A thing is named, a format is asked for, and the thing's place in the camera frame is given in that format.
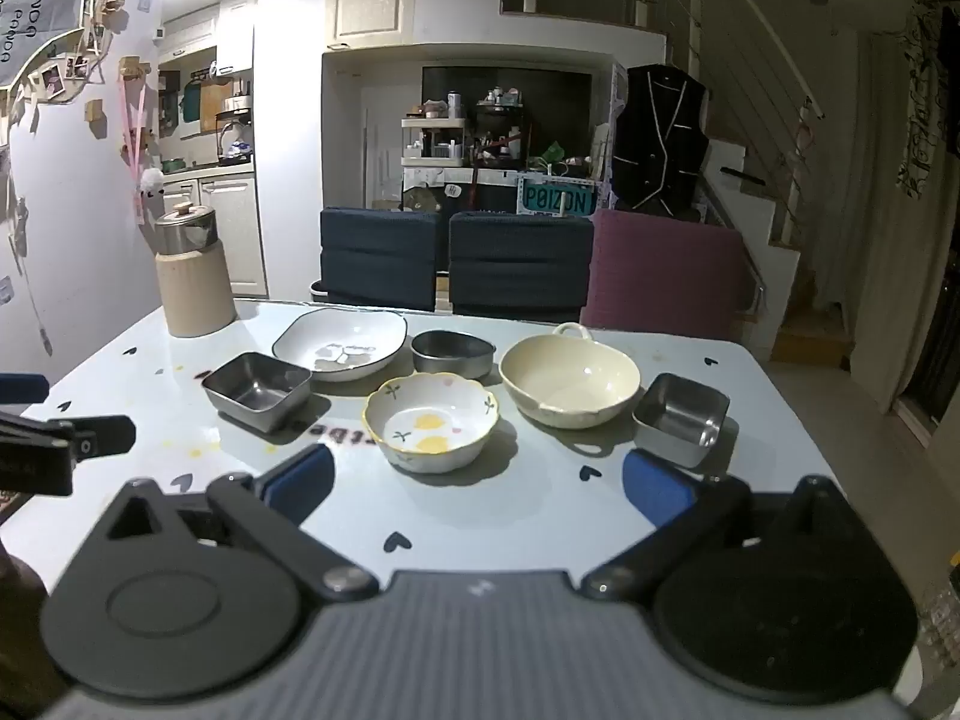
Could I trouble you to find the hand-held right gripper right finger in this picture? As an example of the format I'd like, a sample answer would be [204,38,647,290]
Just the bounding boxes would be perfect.
[581,450,856,602]

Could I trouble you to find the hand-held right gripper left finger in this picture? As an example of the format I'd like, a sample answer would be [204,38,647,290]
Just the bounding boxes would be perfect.
[97,444,380,605]

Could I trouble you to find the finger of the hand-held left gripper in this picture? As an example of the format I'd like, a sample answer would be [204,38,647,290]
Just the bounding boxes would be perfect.
[0,412,137,497]
[0,373,50,407]

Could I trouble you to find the rectangular steel container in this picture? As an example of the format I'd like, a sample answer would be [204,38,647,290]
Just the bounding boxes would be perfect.
[631,373,731,469]

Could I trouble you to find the square steel container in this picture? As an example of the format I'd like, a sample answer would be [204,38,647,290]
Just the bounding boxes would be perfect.
[201,352,313,434]

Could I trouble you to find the white plate with dark rim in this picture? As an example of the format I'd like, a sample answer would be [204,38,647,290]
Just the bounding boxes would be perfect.
[271,307,408,383]

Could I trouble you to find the yellow-rimmed floral ceramic bowl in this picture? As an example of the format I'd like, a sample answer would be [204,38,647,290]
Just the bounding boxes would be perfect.
[362,374,501,474]

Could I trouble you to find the cream bowl with handles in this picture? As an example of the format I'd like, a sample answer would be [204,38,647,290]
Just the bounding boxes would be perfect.
[499,322,642,429]

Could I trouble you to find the rounded steel bowl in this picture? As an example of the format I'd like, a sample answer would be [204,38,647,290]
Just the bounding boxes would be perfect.
[410,330,497,380]

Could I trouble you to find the maroon chair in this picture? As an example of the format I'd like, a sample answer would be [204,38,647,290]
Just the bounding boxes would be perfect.
[581,209,753,346]

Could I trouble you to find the dark blue chair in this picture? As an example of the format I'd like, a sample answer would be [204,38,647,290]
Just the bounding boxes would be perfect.
[319,207,440,314]
[448,211,595,327]

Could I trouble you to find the white kitchen cabinets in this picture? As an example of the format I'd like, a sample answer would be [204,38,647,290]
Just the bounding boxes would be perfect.
[156,0,269,298]

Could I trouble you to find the pink ribbon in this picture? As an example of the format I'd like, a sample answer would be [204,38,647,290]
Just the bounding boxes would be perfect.
[116,73,152,226]

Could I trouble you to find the teal sign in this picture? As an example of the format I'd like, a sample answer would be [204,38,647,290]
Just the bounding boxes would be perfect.
[517,173,598,217]

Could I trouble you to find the black vest with white trim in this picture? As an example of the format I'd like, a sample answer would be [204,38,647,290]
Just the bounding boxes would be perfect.
[611,64,710,223]

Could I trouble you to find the cluttered storage shelf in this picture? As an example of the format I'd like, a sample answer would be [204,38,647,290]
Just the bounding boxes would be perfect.
[400,85,527,190]

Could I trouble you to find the stair railing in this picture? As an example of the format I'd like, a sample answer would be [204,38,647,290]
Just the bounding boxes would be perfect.
[660,0,830,245]

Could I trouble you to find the patterned curtain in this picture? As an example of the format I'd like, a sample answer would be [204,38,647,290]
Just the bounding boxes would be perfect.
[895,0,952,201]

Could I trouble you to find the white cabinet door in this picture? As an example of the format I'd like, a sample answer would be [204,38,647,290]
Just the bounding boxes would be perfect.
[327,0,419,50]

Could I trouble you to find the wall photo decoration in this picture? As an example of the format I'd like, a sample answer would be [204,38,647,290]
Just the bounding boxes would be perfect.
[0,0,125,147]

